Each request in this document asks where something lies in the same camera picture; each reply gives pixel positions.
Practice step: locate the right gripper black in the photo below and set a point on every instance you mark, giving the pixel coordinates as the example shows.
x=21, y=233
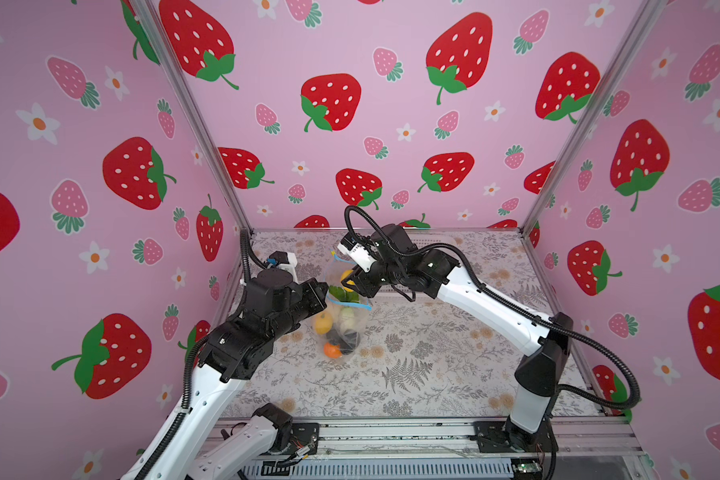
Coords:
x=360, y=280

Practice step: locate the dark purple eggplant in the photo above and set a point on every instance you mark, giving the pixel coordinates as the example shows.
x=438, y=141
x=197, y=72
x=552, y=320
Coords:
x=347, y=341

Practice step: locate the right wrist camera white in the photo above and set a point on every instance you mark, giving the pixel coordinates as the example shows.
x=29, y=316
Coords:
x=367, y=251

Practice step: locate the clear zip bag blue zipper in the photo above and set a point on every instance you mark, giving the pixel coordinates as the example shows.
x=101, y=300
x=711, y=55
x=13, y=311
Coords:
x=332, y=276

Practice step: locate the white chinese cabbage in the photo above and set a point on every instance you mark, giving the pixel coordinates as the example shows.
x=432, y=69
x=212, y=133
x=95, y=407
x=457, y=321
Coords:
x=347, y=320

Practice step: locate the small yellow lemon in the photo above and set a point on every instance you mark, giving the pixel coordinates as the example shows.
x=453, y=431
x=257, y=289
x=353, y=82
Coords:
x=347, y=280

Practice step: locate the right frame post aluminium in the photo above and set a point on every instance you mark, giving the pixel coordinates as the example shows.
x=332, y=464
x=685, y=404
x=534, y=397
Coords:
x=635, y=35

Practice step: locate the orange mandarin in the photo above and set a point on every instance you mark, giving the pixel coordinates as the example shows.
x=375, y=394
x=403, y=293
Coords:
x=332, y=351

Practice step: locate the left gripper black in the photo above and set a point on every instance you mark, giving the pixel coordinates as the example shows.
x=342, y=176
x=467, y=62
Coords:
x=312, y=294

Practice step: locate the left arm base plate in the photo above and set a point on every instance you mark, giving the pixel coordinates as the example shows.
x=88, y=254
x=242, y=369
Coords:
x=301, y=434

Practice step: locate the frame post aluminium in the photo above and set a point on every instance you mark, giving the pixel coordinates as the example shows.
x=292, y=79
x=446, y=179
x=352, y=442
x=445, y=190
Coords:
x=157, y=37
x=635, y=35

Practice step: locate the white plastic perforated basket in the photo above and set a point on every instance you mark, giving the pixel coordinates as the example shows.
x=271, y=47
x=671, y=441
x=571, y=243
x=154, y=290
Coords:
x=411, y=269

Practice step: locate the aluminium rail base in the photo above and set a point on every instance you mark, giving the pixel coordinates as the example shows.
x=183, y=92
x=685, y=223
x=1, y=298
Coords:
x=419, y=448

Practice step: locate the yellow mango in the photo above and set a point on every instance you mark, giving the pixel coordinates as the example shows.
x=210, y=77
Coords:
x=323, y=323

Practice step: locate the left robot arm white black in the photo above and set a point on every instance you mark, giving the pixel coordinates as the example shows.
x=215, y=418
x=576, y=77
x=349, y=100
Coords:
x=217, y=369

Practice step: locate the left frame post aluminium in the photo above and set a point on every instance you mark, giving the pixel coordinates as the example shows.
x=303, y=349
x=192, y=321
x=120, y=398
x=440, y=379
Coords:
x=157, y=37

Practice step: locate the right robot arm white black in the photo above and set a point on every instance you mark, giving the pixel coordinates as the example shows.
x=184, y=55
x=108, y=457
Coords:
x=543, y=339

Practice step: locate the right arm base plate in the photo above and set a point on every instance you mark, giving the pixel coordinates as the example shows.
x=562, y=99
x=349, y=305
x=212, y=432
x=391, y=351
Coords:
x=506, y=438

